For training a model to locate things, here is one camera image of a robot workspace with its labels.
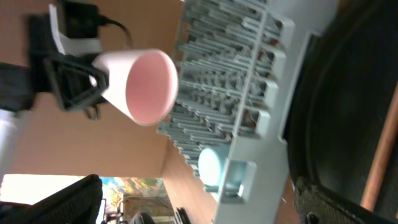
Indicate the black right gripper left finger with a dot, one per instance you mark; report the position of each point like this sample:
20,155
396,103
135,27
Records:
78,203

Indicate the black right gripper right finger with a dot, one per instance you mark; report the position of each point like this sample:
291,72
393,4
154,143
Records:
329,205

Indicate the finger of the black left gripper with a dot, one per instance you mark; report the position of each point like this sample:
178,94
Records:
76,83

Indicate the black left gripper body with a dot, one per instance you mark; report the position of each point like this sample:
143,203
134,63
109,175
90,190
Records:
21,84

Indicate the pink cup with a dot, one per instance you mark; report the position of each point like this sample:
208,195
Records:
143,84

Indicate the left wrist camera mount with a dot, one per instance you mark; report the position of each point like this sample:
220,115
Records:
74,27

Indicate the right wooden chopstick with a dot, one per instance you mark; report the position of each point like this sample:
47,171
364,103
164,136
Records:
381,157

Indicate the blue cup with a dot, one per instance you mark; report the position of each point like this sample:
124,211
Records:
211,165

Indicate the grey dishwasher rack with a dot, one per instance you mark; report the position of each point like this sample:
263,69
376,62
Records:
238,64

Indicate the round black tray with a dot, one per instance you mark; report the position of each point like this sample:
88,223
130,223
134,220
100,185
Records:
339,109

